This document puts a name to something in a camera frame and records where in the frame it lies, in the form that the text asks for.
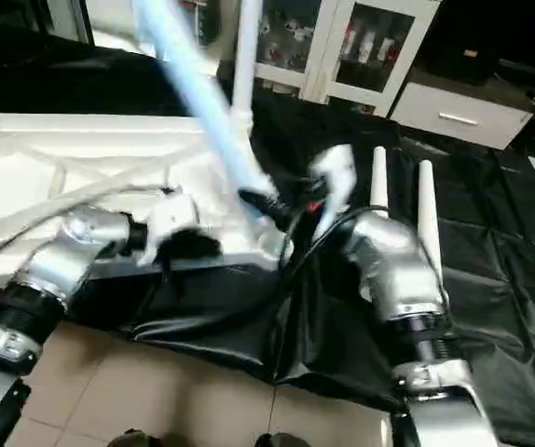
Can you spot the white drawer unit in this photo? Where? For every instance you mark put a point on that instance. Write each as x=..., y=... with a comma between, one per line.
x=459, y=116

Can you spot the white plastic table leg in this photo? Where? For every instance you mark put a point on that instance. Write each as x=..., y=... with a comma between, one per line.
x=379, y=177
x=246, y=65
x=207, y=102
x=429, y=214

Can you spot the black left robot foot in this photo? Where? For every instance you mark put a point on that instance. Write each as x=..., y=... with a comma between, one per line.
x=132, y=439

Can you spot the black robot foot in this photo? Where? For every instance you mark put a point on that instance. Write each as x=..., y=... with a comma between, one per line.
x=132, y=439
x=281, y=440

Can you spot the black equipment box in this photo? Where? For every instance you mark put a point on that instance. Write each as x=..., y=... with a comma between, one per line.
x=473, y=42

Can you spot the black work surface mat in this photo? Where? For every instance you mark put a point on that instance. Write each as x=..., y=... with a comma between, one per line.
x=230, y=317

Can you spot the white glass door cabinet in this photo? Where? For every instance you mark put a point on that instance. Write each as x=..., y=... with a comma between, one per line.
x=361, y=47

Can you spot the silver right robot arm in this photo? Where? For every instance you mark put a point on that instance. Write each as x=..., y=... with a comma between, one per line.
x=393, y=270

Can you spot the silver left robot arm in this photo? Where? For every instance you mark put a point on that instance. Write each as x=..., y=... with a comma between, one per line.
x=62, y=261

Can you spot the white plastic table top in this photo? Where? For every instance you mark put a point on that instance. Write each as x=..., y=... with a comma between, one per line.
x=62, y=158

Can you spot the black right robot foot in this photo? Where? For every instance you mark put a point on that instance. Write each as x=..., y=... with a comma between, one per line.
x=281, y=440

